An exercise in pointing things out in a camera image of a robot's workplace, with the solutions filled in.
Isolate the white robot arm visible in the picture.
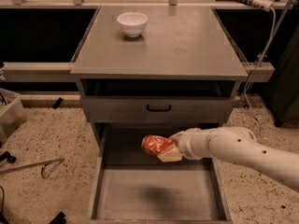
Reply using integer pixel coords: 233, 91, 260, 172
157, 127, 299, 191

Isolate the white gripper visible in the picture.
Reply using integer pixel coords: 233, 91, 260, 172
157, 128, 211, 162

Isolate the metal rod tool on floor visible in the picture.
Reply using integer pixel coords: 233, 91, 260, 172
0, 158, 64, 175

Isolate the black object at bottom edge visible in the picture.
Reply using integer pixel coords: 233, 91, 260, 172
50, 212, 66, 224

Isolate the grey metal drawer cabinet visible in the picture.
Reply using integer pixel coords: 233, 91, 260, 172
71, 5, 248, 137

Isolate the open grey middle drawer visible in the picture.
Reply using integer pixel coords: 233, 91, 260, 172
88, 125, 233, 224

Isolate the clear plastic bin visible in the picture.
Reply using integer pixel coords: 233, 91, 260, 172
0, 89, 28, 145

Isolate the black drawer handle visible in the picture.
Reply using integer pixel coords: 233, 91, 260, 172
147, 105, 172, 112

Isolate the white power cable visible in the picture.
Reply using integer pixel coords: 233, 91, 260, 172
241, 7, 278, 126

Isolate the black clamp on floor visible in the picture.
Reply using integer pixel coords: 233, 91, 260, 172
0, 151, 16, 163

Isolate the crushed red coke can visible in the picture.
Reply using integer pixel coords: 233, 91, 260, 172
141, 135, 176, 156

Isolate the small black block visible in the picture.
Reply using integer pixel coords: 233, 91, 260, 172
52, 97, 64, 109

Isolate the white ceramic bowl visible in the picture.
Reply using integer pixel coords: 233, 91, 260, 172
117, 12, 149, 37

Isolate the closed grey top drawer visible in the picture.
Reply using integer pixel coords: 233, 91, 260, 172
81, 97, 233, 124

